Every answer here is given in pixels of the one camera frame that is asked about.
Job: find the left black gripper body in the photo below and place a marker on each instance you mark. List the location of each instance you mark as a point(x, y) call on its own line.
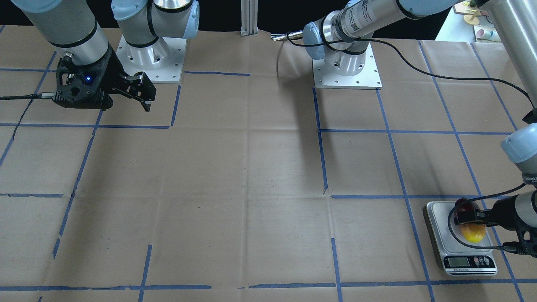
point(504, 212)

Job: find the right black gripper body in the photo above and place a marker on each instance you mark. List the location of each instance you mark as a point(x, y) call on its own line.
point(111, 72)

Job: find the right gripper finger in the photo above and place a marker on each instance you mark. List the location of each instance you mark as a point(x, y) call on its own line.
point(137, 94)
point(139, 79)

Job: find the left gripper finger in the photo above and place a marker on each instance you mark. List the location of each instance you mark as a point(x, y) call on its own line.
point(477, 217)

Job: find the red yellow mango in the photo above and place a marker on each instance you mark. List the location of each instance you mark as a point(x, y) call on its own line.
point(472, 232)

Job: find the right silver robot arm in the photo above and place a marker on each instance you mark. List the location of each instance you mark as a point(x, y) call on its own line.
point(71, 27)

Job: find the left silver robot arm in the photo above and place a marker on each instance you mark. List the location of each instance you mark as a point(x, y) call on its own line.
point(440, 63)

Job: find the silver digital kitchen scale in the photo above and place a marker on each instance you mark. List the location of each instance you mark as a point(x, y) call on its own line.
point(454, 253)

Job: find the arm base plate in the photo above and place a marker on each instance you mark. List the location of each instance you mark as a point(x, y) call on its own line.
point(339, 70)
point(162, 62)

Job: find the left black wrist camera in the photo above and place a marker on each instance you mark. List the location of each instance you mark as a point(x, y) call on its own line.
point(526, 243)

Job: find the aluminium frame post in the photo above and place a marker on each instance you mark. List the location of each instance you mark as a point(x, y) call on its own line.
point(249, 18)

